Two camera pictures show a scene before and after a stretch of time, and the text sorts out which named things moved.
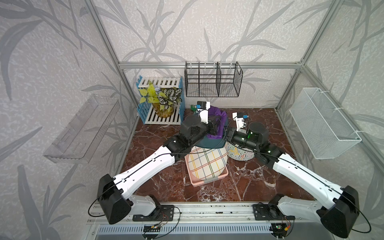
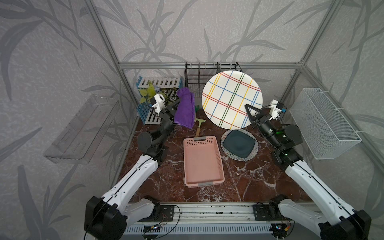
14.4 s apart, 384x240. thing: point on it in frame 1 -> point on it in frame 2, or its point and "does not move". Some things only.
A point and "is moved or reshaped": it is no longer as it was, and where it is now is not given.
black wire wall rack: x=208 y=79 does not move
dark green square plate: x=208 y=142 is moved or reshaped
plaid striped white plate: x=206 y=163 -> x=224 y=96
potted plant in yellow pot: x=163 y=100 does not move
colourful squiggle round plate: x=238 y=153 does not move
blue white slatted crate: x=146 y=110 does not move
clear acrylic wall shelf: x=79 y=141 does not move
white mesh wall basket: x=326 y=132 does not move
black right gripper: x=230 y=134 -> x=259 y=120
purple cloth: x=221 y=117 -> x=185 y=111
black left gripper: x=211 y=126 -> x=168 y=114
